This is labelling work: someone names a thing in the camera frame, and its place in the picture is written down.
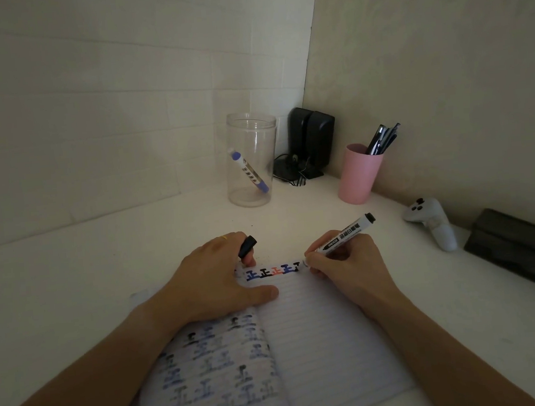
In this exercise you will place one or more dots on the person's left forearm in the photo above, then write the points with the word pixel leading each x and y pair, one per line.
pixel 78 385

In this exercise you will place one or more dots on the dark rectangular box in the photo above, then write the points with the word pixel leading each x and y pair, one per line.
pixel 519 248

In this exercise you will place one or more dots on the person's left thumb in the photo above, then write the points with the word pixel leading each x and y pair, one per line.
pixel 257 296

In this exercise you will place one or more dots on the white marker with blue cap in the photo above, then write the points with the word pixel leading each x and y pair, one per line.
pixel 248 172

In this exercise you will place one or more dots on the black speaker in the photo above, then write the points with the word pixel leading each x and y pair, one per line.
pixel 323 139
pixel 300 137

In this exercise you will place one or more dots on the pink cup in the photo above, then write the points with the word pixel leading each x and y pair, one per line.
pixel 358 176

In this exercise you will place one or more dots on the person's right thumb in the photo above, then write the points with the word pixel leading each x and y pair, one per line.
pixel 324 270

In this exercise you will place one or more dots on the lined notebook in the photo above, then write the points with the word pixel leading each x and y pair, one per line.
pixel 317 345

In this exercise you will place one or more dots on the white game controller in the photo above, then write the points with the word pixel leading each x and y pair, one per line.
pixel 432 223

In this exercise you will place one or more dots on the person's right hand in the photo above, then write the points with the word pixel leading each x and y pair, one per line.
pixel 357 272

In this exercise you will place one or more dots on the person's right forearm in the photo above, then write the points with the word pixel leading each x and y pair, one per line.
pixel 444 358

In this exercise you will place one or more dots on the black pen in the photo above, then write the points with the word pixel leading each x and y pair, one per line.
pixel 394 129
pixel 375 140
pixel 385 141

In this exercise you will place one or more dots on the white marker with black end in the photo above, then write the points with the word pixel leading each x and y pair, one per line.
pixel 345 235

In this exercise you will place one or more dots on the person's left hand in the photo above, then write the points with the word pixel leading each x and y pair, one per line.
pixel 209 280

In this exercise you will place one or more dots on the clear plastic jar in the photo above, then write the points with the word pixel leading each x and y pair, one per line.
pixel 252 164

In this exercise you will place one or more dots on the black marker cap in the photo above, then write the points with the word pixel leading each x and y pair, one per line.
pixel 248 246

